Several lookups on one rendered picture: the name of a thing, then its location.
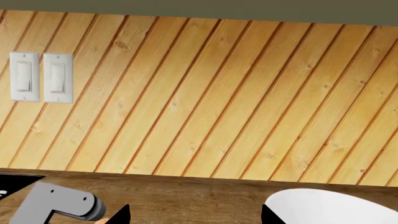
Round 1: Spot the black cooktop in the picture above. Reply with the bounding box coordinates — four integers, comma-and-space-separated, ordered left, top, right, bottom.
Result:
0, 173, 46, 201

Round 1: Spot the white wall light switch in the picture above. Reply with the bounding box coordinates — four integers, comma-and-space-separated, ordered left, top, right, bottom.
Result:
9, 51, 41, 103
42, 52, 75, 104

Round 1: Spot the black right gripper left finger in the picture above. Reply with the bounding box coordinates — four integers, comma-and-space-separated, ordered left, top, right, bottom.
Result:
107, 203, 131, 224

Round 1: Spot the white bowl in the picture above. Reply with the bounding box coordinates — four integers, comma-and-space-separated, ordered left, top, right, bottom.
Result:
264, 187, 398, 224

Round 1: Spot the dark grey upper cabinet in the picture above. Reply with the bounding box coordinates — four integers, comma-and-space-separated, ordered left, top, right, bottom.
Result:
0, 0, 398, 28

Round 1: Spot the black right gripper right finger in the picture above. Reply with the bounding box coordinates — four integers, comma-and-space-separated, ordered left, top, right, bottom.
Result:
261, 203, 285, 224

